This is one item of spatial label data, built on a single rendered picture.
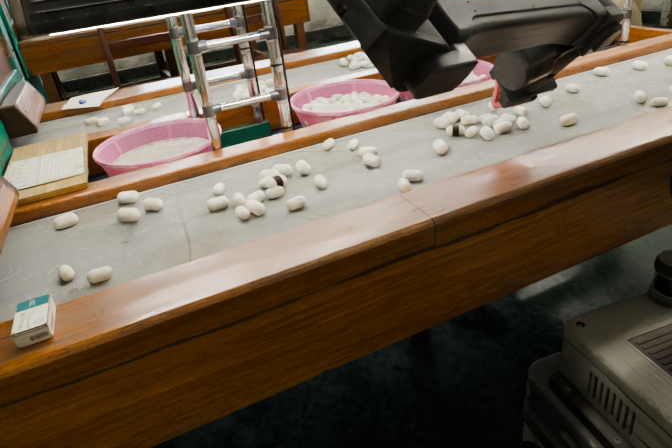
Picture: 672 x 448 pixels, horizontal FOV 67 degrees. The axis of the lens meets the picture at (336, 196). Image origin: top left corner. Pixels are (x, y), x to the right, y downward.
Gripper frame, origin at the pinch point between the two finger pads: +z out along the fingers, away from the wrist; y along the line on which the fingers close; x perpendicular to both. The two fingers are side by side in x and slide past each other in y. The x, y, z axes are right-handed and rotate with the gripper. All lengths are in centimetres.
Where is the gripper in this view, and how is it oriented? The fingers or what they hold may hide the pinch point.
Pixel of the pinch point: (496, 103)
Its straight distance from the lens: 96.3
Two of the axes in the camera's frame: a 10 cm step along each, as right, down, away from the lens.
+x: 3.6, 9.1, -2.0
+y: -9.0, 2.9, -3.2
